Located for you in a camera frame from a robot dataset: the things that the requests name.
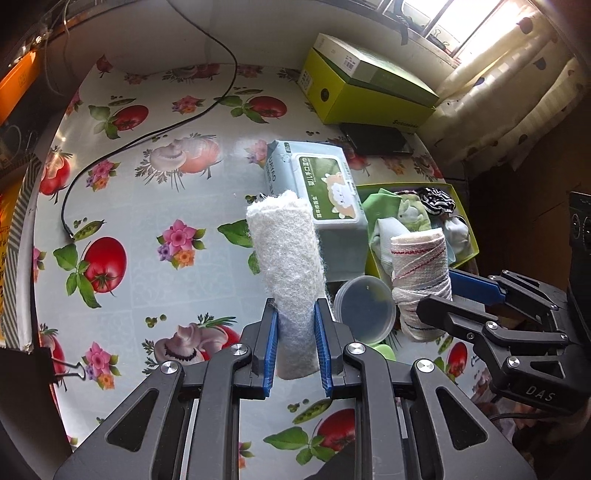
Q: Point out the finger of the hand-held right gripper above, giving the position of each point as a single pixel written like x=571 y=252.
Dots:
x=471 y=284
x=448 y=316

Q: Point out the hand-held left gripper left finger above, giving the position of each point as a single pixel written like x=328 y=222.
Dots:
x=272 y=350

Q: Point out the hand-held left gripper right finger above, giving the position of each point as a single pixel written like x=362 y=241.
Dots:
x=322 y=350

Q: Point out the beige striped cloth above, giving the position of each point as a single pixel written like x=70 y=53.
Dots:
x=420 y=263

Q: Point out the yellow-green shallow box tray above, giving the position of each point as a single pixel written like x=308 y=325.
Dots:
x=375 y=267

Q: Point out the black and white striped sock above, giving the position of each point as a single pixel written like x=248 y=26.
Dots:
x=436 y=201

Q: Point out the green plush towel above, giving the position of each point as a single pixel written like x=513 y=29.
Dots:
x=413 y=214

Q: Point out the white towel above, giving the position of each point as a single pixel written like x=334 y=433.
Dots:
x=286 y=258

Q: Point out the light green cloth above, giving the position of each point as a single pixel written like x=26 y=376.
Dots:
x=381 y=203

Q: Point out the clear plastic round container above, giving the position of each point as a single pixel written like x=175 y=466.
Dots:
x=364 y=309

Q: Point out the green plastic jar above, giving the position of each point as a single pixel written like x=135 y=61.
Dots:
x=385 y=353

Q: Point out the light blue wet wipes pack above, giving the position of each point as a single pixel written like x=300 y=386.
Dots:
x=332 y=184

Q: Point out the black power bank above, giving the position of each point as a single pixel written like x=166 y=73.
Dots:
x=376 y=138

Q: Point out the floral plastic tablecloth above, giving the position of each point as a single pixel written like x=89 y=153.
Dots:
x=161 y=207

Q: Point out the cream dotted curtain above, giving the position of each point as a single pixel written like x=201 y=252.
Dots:
x=508 y=92

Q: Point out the yellow-green cardboard box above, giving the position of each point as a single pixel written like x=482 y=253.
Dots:
x=351 y=104

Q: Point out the dark green cardboard box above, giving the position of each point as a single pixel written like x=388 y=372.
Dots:
x=383 y=76

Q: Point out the black binder clip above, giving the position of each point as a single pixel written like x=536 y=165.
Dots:
x=42 y=367

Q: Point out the printed striped cardboard box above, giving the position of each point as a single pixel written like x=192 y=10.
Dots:
x=9 y=258

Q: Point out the orange plastic tray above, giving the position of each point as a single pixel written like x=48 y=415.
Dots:
x=18 y=83

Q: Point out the window frame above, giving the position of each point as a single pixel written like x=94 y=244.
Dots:
x=461 y=18

